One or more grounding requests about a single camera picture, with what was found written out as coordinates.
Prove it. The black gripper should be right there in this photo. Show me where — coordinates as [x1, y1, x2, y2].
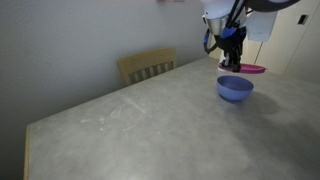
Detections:
[216, 27, 248, 73]

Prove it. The blue plastic bowl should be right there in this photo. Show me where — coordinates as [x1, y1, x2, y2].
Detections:
[216, 75, 255, 102]

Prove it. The cream door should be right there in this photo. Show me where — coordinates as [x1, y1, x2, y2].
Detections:
[213, 0, 320, 84]

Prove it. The black door latch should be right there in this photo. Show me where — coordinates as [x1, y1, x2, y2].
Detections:
[297, 14, 309, 25]

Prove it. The wooden chair with slat back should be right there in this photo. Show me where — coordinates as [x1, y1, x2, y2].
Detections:
[116, 47, 178, 87]

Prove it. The black cable bundle blue plug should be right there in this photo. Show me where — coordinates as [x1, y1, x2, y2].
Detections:
[203, 0, 249, 55]

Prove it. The white wrist camera mount plate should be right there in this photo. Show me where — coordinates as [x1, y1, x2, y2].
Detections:
[245, 10, 278, 43]

